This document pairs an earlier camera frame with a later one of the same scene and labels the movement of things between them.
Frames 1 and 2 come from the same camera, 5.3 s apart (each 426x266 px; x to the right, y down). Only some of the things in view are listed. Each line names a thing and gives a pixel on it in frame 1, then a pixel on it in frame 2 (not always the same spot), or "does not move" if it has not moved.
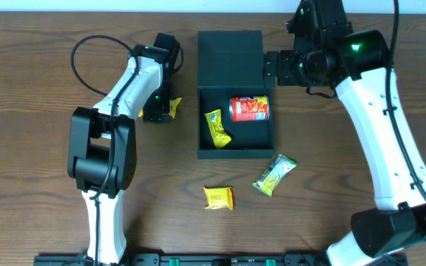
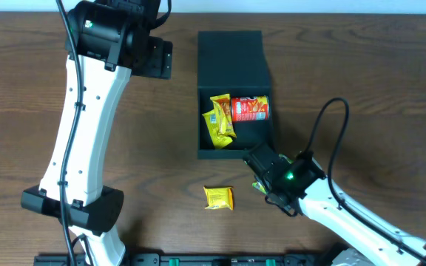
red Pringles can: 249,108 does not move
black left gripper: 157,114 -> 160,59
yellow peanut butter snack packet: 173,106 -> 222,106
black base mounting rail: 194,259 does not move
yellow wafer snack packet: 220,136 does not move
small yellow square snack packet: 220,196 does not move
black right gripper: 269,69 -> 259,159
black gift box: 231,63 does not move
